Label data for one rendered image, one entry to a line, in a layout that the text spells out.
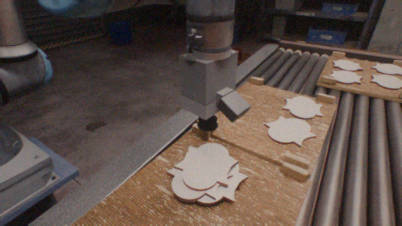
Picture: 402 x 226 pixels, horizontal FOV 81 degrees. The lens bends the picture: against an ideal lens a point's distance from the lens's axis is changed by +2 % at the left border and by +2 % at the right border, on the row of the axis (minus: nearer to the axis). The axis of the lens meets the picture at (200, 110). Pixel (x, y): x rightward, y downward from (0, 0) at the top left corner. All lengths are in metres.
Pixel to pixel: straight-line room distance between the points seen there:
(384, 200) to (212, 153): 0.39
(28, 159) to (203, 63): 0.51
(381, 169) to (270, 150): 0.28
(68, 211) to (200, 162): 0.30
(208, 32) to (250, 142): 0.40
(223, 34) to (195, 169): 0.30
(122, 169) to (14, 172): 0.23
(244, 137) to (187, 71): 0.36
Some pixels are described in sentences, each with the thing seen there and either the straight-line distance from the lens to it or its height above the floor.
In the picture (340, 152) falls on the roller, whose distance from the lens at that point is 0.76.
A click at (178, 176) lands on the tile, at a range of 0.53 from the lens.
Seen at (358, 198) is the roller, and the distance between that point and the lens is 0.66.
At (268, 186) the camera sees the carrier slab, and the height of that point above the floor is 0.94.
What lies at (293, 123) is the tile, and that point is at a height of 0.94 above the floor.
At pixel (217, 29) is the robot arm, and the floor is 1.28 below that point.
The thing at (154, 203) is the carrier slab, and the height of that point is 0.94.
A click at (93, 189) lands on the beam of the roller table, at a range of 0.63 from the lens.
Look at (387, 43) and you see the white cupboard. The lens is 5.04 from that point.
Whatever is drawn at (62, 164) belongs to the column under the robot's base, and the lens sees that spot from 0.80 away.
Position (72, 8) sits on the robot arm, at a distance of 0.28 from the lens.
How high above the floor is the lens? 1.36
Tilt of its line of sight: 32 degrees down
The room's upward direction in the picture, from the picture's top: straight up
